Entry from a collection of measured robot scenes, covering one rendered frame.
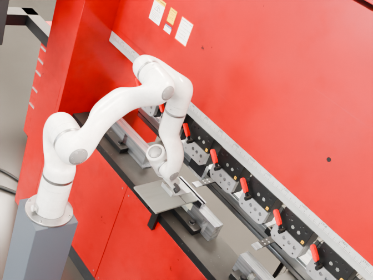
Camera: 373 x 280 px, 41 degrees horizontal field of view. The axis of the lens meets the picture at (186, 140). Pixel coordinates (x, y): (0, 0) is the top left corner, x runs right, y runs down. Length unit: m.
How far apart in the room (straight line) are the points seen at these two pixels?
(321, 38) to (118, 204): 1.41
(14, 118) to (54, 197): 2.44
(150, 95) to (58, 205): 0.57
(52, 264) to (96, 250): 0.80
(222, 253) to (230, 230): 1.56
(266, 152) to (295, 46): 0.44
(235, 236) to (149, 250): 1.46
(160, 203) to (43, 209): 0.56
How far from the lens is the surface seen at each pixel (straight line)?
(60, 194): 1.99
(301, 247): 2.08
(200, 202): 2.43
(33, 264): 2.19
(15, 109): 4.50
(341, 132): 1.87
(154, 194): 2.36
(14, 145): 4.08
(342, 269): 2.01
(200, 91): 2.29
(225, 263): 2.39
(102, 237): 2.93
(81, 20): 2.65
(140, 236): 2.63
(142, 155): 2.67
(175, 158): 2.08
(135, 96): 1.83
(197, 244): 2.40
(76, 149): 1.80
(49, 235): 2.09
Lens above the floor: 2.45
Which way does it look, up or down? 31 degrees down
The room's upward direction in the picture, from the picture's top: 23 degrees clockwise
